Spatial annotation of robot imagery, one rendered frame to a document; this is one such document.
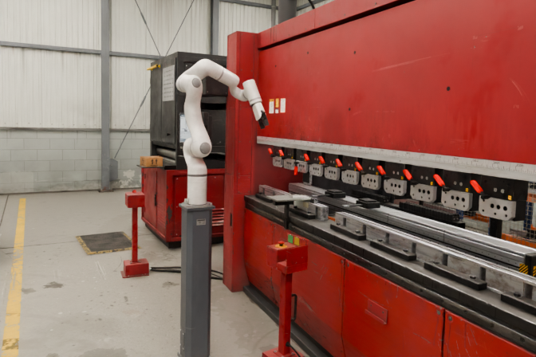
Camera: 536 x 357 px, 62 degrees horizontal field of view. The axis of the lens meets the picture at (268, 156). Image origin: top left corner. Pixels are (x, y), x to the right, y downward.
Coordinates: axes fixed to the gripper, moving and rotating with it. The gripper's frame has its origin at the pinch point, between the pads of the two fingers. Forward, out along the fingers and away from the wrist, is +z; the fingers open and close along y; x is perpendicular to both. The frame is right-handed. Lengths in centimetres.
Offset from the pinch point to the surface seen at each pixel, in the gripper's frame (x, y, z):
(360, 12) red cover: 56, 64, -36
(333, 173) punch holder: 26, 18, 45
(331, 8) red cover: 57, 36, -53
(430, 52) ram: 52, 108, 6
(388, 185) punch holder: 29, 69, 59
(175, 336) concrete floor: -96, -60, 116
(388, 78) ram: 47, 78, 7
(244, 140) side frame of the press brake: 12, -98, -6
